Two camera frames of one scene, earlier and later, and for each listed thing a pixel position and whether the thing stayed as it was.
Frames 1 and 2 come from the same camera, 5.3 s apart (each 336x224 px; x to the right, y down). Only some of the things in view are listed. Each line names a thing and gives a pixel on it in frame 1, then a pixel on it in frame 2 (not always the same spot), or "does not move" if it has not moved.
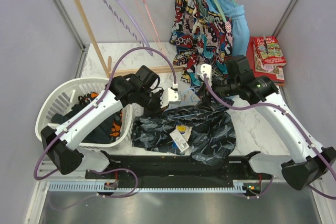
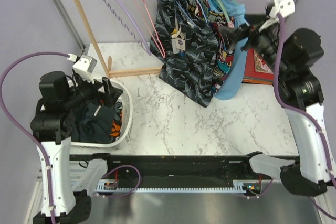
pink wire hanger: [144, 8] does not move
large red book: [257, 68] does not move
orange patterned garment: [115, 128] does not move
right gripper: [213, 80] -> [233, 35]
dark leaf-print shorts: [207, 131] -> [187, 44]
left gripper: [155, 112] -> [110, 95]
